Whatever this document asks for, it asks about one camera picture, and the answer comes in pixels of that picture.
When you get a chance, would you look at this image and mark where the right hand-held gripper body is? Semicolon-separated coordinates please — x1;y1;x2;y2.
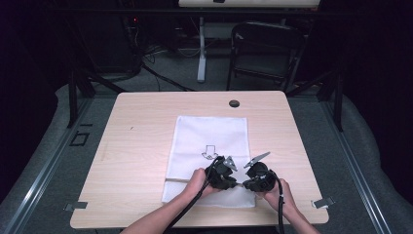
243;151;279;193

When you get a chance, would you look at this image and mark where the black equipment with red light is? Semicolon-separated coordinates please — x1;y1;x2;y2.
121;13;144;74

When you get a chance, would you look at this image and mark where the person's right hand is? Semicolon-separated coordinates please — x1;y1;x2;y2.
256;177;299;215

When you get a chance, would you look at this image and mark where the aluminium floor rail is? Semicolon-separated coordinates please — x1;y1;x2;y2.
319;99;394;234
2;97;94;234

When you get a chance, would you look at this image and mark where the black floor cable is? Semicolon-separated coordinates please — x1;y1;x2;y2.
140;62;197;93

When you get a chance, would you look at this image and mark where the person's left hand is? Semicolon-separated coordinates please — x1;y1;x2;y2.
181;168;219;201

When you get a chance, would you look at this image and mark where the left hand-held gripper black cable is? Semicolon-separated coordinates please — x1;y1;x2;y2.
164;155;226;234

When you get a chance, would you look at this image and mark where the hand-held gripper black cable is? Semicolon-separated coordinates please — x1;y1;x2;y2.
164;155;226;234
270;169;286;234

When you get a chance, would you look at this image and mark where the white floor cable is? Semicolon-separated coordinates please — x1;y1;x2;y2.
175;48;203;59

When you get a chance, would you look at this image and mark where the right hand-held gripper black cable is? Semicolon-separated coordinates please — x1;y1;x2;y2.
270;169;286;234

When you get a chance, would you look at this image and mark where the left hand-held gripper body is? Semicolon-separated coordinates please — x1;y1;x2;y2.
205;155;239;191

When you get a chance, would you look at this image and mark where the black frame post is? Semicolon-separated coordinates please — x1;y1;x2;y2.
66;68;80;129
333;72;345;133

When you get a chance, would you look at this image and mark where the black horizontal frame bar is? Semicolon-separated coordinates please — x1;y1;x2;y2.
53;7;361;18

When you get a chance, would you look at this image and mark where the white desk leg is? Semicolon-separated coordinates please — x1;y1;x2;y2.
196;17;208;84

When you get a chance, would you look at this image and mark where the white cloth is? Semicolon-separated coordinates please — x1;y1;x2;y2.
161;115;257;210

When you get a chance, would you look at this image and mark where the black folding chair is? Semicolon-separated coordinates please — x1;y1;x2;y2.
226;20;307;93

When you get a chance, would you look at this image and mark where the grey metal table bracket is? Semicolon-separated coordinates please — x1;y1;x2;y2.
311;196;336;210
63;201;89;212

